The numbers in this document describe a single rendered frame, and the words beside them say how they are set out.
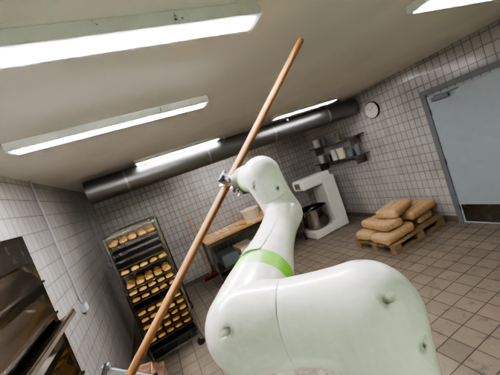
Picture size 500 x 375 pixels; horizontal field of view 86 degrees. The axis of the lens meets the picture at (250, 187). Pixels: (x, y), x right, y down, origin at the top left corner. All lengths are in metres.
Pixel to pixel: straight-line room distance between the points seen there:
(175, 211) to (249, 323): 5.71
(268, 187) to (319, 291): 0.42
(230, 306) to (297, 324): 0.09
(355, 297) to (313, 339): 0.07
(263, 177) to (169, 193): 5.37
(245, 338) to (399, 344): 0.17
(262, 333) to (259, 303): 0.03
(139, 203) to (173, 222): 0.80
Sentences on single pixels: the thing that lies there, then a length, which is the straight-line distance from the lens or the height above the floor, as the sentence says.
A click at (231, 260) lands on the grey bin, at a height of 0.32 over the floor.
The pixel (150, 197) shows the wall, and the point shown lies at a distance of 6.01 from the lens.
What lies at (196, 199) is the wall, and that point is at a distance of 6.10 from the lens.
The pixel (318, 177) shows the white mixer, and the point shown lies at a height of 1.25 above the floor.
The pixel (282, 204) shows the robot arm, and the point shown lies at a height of 1.87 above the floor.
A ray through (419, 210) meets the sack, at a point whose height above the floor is 0.40.
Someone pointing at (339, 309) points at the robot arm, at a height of 1.81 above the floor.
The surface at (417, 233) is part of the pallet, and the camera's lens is 4.96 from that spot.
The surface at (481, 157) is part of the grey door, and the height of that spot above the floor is 1.01.
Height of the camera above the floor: 1.99
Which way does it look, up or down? 4 degrees down
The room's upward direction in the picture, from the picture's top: 20 degrees counter-clockwise
